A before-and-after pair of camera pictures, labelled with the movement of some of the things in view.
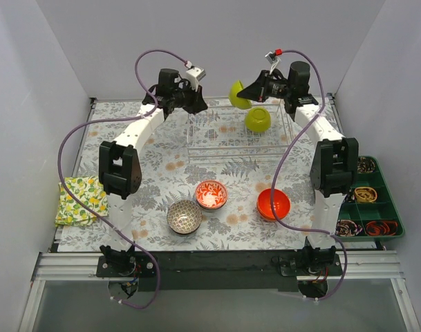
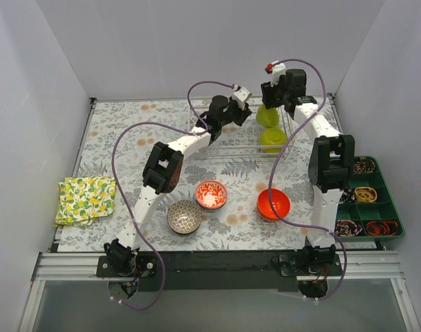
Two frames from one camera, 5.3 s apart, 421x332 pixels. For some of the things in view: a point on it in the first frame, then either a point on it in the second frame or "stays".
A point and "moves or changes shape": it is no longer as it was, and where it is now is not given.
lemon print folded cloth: x=90 y=191 stays
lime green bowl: x=258 y=120 -> x=272 y=136
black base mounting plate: x=218 y=270 stays
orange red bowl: x=281 y=203 stays
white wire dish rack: x=262 y=131 stays
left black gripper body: x=189 y=97 -> x=242 y=109
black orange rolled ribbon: x=365 y=165 stays
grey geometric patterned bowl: x=184 y=216 stays
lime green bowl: x=238 y=102 moves or changes shape
